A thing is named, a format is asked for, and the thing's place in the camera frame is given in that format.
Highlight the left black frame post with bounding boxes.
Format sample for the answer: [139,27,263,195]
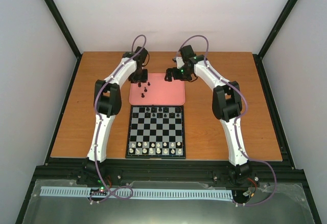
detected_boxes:
[44,0,82,59]

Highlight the black and grey chessboard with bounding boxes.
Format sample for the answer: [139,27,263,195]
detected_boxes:
[126,105,186,159]

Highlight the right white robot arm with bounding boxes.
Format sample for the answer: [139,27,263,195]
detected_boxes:
[165,45,251,186]

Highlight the pink tray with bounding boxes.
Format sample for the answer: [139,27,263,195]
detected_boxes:
[129,73,185,105]

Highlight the black aluminium frame base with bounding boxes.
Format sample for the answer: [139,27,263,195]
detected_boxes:
[16,54,321,223]

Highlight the light blue cable duct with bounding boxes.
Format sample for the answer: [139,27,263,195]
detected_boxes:
[39,186,233,201]

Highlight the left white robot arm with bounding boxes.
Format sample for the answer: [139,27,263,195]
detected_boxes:
[84,47,149,185]

